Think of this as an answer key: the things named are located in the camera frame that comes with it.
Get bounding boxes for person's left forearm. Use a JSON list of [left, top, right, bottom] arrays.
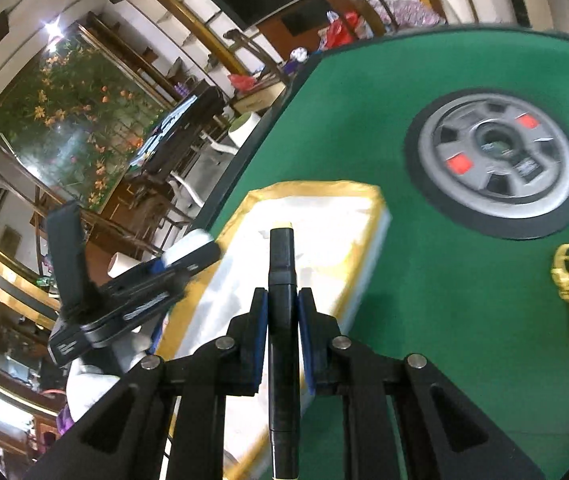
[[66, 327, 165, 418]]

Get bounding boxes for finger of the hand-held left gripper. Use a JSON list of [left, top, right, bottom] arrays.
[[95, 241, 222, 307], [84, 280, 188, 347]]

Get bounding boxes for purple floral cloth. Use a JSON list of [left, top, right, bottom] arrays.
[[369, 0, 448, 31]]

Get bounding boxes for red plastic bag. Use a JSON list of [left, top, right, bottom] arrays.
[[319, 10, 361, 52]]

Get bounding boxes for dark wooden chair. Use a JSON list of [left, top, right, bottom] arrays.
[[223, 30, 293, 92]]

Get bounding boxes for framed flower painting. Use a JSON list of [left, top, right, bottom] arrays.
[[0, 24, 178, 213]]

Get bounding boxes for brown wooden television cabinet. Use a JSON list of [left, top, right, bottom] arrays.
[[257, 0, 383, 57]]

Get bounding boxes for small red bag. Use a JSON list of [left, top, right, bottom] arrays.
[[228, 73, 258, 93]]

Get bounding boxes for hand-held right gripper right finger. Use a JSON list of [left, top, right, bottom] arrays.
[[299, 287, 550, 480]]

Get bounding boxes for round grey table centre panel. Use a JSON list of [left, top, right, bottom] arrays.
[[405, 89, 569, 240]]

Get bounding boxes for black side table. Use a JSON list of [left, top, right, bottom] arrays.
[[129, 85, 228, 186]]

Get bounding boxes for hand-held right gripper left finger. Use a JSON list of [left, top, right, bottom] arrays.
[[24, 287, 270, 480]]

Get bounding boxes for black marker pale yellow caps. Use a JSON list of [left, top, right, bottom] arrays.
[[267, 221, 300, 480]]

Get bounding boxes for white box with gold rim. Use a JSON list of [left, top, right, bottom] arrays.
[[152, 180, 393, 480]]

